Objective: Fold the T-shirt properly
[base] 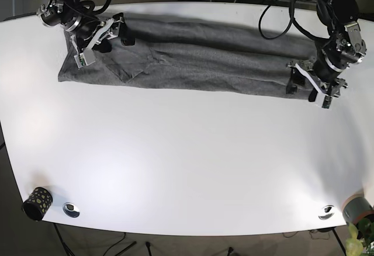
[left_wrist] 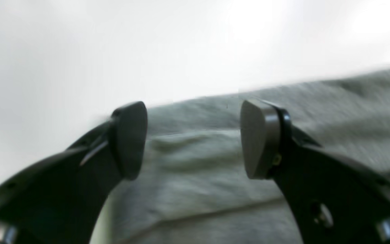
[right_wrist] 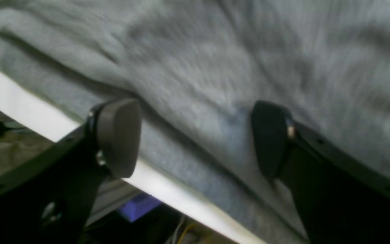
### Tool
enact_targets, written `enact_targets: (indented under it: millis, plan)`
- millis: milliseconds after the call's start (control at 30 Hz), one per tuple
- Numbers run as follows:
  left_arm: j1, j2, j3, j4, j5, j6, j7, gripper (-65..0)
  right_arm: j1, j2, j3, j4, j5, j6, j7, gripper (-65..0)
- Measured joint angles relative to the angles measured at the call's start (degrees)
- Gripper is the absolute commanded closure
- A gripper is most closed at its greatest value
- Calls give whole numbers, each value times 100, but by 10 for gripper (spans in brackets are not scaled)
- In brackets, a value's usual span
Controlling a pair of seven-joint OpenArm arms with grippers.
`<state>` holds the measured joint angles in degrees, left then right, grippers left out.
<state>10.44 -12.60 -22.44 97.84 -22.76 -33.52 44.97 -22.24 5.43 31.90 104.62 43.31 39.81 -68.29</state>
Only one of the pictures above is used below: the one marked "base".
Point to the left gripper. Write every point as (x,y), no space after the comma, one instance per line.
(322,93)

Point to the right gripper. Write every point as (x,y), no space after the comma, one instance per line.
(96,36)

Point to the grey heather T-shirt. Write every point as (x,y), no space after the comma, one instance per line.
(196,56)

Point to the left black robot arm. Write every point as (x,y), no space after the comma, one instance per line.
(344,47)

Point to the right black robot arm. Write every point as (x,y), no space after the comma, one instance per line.
(70,13)

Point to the right silver table grommet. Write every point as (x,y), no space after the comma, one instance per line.
(326,212)

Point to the silver table grommet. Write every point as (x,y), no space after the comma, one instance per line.
(326,212)
(71,210)

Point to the grey flower pot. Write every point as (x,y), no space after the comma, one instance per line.
(357,208)

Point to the green potted plant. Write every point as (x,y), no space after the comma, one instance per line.
(360,241)

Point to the left silver table grommet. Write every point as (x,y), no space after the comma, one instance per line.
(71,210)

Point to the black gold-dotted cup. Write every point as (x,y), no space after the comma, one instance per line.
(37,204)

